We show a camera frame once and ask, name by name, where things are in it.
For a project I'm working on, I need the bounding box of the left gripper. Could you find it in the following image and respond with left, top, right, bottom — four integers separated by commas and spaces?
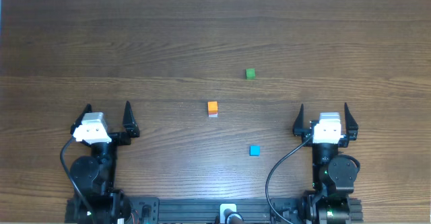
69, 100, 141, 147

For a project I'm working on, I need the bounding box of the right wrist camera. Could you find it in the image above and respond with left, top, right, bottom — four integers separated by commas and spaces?
312, 112, 345, 145

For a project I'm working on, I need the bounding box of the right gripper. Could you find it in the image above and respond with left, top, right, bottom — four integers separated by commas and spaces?
292, 102, 360, 149

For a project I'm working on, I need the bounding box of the black cable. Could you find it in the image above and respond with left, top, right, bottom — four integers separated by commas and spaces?
59, 136, 99, 224
265, 135, 314, 224

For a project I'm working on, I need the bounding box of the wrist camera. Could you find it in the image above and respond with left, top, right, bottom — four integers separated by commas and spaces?
71, 111, 113, 145
312, 112, 345, 145

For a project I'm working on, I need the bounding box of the mounting rail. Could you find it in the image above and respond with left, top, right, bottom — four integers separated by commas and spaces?
64, 196, 365, 224

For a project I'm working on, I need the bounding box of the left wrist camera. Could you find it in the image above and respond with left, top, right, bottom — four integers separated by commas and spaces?
71, 111, 113, 145

